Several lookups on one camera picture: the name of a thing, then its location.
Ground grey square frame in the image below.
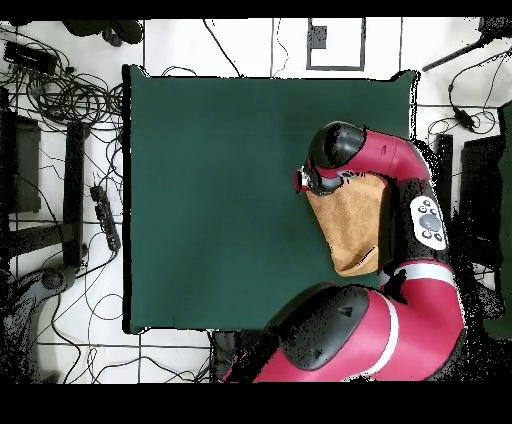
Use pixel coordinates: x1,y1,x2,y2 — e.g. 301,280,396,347
306,17,366,72

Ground black chair base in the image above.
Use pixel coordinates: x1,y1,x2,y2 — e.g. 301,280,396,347
61,19,145,46

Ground black stand rod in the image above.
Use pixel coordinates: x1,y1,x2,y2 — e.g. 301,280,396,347
421,17,512,73

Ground black power strip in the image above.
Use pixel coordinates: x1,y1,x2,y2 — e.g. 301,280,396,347
89,184,122,252

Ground dark green table cloth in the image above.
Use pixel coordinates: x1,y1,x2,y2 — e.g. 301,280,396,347
121,63,419,335

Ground black flat stand bar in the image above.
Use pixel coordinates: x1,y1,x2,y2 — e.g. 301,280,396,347
63,121,87,269
433,133,454,217

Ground tan terry towel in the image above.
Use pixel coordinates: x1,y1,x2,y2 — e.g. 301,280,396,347
305,173,392,278

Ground small black cable adapter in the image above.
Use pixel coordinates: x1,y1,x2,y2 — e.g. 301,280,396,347
453,107,477,131

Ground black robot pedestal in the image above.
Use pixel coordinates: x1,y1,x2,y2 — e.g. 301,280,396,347
209,329,243,383

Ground black flat panel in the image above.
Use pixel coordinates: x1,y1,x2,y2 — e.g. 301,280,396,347
457,135,506,241
0,87,42,215

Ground black power brick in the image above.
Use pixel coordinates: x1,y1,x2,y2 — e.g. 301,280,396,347
3,40,59,75

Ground tangled black cables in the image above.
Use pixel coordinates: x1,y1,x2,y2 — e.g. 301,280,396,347
0,23,124,135

